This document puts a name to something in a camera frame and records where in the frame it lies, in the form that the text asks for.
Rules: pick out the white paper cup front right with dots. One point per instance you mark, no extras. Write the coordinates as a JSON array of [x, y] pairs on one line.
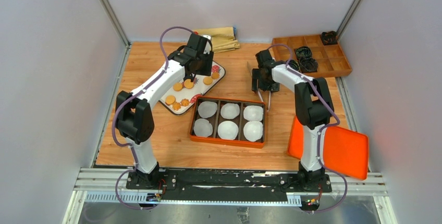
[[253, 131]]

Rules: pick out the flower yellow cookie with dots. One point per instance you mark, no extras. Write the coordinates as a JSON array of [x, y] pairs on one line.
[[184, 102], [176, 106]]

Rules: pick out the white paper cup front middle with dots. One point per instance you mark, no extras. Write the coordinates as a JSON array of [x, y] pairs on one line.
[[228, 130]]

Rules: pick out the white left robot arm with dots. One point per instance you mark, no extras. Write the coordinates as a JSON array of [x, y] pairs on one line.
[[133, 117]]

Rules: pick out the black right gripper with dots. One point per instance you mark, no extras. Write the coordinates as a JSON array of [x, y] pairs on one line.
[[257, 73]]

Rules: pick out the wooden compartment organizer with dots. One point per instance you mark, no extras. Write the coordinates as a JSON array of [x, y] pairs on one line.
[[331, 59]]

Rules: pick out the white paper cup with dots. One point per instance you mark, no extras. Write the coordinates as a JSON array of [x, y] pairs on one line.
[[253, 131], [202, 128], [253, 113], [228, 130], [230, 111], [207, 109]]

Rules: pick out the swirl yellow cookie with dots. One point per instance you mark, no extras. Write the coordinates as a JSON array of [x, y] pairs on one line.
[[215, 75]]

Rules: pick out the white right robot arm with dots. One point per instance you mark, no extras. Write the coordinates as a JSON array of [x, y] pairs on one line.
[[313, 108]]

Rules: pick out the round yellow cookie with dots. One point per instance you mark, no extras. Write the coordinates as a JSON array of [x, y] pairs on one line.
[[207, 80], [178, 87], [188, 84], [170, 99]]

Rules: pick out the dark rolled item in corner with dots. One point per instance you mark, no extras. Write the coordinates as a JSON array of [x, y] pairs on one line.
[[329, 38]]

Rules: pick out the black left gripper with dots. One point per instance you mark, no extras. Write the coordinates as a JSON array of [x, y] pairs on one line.
[[206, 70]]

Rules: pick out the orange compartment cookie box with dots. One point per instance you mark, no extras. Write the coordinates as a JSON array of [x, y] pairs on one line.
[[216, 119]]

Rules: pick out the white paper cup back right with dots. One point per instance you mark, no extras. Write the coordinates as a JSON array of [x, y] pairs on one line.
[[253, 113]]

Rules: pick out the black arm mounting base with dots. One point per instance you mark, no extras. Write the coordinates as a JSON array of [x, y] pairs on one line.
[[216, 185]]

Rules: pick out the white paper cup back middle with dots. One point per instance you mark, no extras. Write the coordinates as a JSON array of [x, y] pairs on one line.
[[230, 111]]

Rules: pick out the folded yellow cloth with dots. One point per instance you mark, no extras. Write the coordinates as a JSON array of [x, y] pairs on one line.
[[223, 39]]

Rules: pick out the white strawberry tray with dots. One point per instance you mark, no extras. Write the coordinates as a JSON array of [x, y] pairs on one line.
[[199, 89]]

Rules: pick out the white paper cup front left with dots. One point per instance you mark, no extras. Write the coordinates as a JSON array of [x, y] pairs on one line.
[[202, 128]]

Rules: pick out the metal tongs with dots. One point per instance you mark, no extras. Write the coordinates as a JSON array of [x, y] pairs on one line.
[[259, 92]]

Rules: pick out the white paper cup back left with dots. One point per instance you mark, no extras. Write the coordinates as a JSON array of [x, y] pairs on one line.
[[207, 109]]

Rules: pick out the orange box lid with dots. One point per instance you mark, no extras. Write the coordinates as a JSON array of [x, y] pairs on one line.
[[346, 152]]

